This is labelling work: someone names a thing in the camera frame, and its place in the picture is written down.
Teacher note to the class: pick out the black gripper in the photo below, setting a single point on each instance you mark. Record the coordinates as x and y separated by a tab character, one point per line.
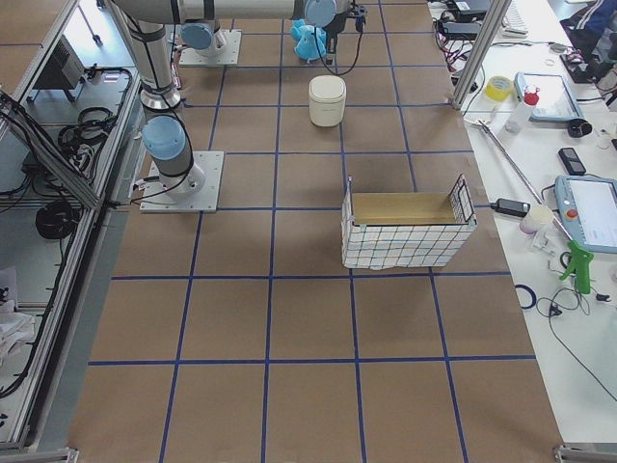
334	25

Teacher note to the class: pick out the white trash can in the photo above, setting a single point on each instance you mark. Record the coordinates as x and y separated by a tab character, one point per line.
326	100

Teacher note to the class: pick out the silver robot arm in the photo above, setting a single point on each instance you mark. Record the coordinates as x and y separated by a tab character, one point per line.
165	135
202	46

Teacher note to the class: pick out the blue plush teddy bear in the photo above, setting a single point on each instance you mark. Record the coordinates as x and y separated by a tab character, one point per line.
310	40

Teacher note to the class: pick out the black power adapter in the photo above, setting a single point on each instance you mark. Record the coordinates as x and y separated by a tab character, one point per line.
459	30

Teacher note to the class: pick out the long metal rod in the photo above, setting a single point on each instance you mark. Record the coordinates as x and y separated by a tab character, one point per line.
480	124

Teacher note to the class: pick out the yellow tape roll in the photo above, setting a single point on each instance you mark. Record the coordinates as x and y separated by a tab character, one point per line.
499	88

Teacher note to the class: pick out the cardboard box with grid cloth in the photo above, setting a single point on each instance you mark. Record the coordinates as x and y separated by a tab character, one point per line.
405	230

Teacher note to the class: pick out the clear bottle red cap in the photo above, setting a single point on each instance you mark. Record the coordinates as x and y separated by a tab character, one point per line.
520	116

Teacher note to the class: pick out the far blue teach pendant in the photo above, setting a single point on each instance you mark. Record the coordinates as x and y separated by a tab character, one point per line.
557	103

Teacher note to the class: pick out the blue teach pendant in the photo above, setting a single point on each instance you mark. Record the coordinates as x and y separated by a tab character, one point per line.
557	103
587	209

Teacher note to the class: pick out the white paper cup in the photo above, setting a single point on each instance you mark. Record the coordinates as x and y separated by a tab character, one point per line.
537	217

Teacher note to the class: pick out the black phone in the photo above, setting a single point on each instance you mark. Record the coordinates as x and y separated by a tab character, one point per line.
571	162

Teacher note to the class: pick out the near blue teach pendant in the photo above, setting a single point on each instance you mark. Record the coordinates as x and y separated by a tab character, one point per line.
587	209

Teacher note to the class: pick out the green plastic spray gun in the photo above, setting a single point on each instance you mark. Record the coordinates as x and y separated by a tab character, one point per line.
579	266

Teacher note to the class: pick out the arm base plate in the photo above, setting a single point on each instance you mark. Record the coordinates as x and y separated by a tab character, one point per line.
198	192
203	47

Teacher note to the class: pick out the aluminium frame post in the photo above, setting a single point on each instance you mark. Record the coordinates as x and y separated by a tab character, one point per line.
484	39

